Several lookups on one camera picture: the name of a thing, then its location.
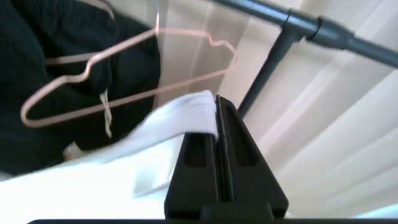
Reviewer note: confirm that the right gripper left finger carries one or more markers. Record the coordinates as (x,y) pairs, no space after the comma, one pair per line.
(186,189)

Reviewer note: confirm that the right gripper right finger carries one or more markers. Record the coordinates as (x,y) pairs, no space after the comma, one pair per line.
(258,186)

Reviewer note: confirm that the white garment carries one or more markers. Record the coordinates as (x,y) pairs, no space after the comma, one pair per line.
(93,186)

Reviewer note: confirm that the pink clothes hanger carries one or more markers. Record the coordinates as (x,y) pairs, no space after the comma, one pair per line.
(156,31)
(68,58)

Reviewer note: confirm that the black shorts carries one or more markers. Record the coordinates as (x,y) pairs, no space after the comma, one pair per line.
(31,93)

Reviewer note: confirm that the black clothes rack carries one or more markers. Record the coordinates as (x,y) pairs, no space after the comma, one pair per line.
(326,31)

